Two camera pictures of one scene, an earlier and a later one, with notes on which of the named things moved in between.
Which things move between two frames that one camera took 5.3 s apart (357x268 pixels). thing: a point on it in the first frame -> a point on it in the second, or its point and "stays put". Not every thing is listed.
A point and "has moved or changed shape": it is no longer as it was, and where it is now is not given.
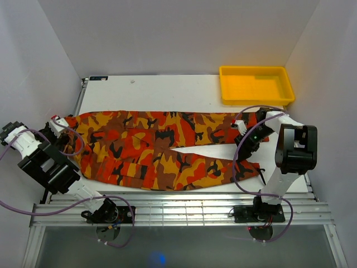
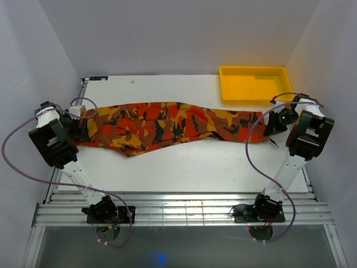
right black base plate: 269,213 stays put
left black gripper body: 48,132 -> 72,126
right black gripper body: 254,140 -> 280,121
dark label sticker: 98,77 stays put
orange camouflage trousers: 131,149 has moved or changed shape
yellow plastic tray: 255,86 stays put
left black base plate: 112,214 stays put
